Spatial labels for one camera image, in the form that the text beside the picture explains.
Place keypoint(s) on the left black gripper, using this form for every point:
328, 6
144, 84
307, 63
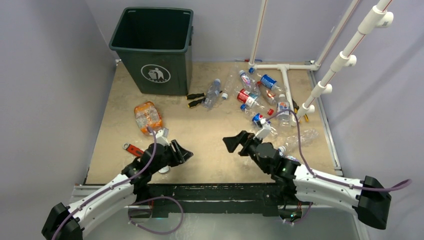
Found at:
179, 156

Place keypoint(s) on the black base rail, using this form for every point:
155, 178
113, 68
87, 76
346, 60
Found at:
266, 199

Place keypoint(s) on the white blue label bottle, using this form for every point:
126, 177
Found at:
282, 108

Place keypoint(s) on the clear bottle blue cap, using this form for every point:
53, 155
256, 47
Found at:
212, 94

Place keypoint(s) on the large orange bottle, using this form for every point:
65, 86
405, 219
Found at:
147, 116

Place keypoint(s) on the purple label small bottle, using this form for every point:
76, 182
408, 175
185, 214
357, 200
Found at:
247, 81

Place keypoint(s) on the dark green trash bin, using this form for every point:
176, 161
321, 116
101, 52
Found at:
155, 46

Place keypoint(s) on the white PVC pipe frame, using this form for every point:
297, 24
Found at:
377, 17

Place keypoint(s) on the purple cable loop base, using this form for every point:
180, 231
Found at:
150, 203

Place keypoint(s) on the black handled pliers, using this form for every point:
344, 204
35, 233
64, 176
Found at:
195, 99

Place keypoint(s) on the crushed clear bottle right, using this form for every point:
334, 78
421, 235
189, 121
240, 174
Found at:
292, 142

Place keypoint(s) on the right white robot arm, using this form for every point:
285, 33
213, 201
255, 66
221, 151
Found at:
364, 198

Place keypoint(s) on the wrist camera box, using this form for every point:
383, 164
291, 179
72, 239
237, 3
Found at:
161, 136
264, 130

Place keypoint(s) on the blue label bottle far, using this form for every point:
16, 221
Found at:
267, 81

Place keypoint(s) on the large clear bottle far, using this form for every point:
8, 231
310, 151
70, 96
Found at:
232, 80

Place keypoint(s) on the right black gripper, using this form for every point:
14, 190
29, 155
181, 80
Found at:
246, 139

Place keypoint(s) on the pepsi label small bottle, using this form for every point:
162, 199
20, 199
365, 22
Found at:
252, 115

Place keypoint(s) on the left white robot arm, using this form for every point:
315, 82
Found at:
130, 187

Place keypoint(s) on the red label clear bottle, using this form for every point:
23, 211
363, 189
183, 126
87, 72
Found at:
252, 101

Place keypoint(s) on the red adjustable wrench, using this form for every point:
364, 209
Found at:
138, 153

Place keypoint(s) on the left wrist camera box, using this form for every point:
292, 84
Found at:
161, 136

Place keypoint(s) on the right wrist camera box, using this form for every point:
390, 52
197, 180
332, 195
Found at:
264, 130

